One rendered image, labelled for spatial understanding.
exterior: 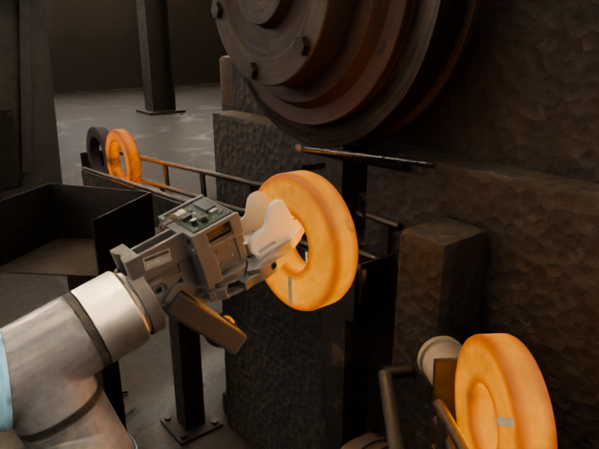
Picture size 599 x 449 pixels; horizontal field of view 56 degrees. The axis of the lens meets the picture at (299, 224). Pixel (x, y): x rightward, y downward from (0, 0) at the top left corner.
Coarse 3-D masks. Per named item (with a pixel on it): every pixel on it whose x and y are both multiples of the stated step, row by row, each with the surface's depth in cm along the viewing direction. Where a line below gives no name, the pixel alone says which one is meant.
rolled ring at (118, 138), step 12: (120, 132) 158; (108, 144) 165; (120, 144) 157; (132, 144) 156; (108, 156) 167; (132, 156) 155; (108, 168) 169; (120, 168) 168; (132, 168) 155; (132, 180) 157
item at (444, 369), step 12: (444, 360) 60; (456, 360) 60; (444, 372) 60; (432, 384) 61; (444, 384) 60; (432, 396) 61; (444, 396) 61; (432, 408) 61; (432, 432) 62; (432, 444) 62
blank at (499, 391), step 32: (480, 352) 52; (512, 352) 49; (480, 384) 54; (512, 384) 47; (544, 384) 47; (480, 416) 56; (512, 416) 46; (544, 416) 45; (480, 448) 54; (512, 448) 46; (544, 448) 45
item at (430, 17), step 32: (416, 0) 66; (448, 0) 66; (416, 32) 67; (448, 32) 69; (416, 64) 68; (256, 96) 97; (384, 96) 74; (416, 96) 75; (288, 128) 91; (320, 128) 85; (352, 128) 80; (384, 128) 83
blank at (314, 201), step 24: (264, 192) 65; (288, 192) 61; (312, 192) 58; (336, 192) 59; (312, 216) 59; (336, 216) 58; (312, 240) 60; (336, 240) 57; (288, 264) 65; (312, 264) 60; (336, 264) 57; (288, 288) 65; (312, 288) 61; (336, 288) 59
